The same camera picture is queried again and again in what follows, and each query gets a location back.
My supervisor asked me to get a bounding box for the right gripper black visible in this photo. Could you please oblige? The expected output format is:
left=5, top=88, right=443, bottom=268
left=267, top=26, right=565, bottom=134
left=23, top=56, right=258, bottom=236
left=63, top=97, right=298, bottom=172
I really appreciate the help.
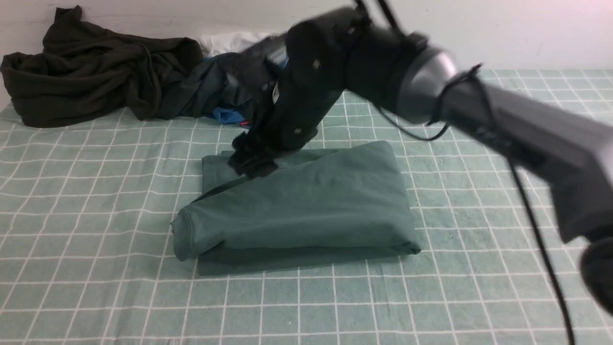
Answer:
left=227, top=72, right=343, bottom=179

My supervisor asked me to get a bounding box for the blue crumpled garment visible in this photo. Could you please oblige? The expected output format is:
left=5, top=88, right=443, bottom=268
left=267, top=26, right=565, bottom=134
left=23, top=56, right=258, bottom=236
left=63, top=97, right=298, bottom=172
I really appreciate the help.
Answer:
left=209, top=107, right=253, bottom=127

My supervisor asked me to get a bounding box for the green long sleeve shirt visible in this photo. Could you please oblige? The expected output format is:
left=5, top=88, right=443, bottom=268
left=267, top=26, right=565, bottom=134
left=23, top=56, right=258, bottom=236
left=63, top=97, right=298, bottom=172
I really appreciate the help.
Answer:
left=171, top=140, right=422, bottom=276

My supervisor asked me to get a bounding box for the green checkered tablecloth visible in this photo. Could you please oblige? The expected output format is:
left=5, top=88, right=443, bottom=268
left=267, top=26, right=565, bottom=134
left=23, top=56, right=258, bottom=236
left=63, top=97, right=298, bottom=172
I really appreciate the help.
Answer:
left=0, top=70, right=613, bottom=345

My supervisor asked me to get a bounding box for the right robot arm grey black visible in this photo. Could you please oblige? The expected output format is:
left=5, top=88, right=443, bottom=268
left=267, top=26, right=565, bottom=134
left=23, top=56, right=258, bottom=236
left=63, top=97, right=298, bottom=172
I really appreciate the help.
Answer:
left=228, top=0, right=613, bottom=313

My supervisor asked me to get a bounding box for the dark olive crumpled garment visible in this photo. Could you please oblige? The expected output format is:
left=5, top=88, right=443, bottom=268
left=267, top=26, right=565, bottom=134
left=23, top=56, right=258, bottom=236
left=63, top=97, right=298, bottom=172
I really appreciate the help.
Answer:
left=1, top=6, right=204, bottom=127

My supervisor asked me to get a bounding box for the white crumpled garment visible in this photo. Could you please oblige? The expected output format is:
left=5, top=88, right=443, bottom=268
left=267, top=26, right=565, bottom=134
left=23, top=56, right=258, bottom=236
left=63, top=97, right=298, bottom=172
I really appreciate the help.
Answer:
left=199, top=32, right=271, bottom=58

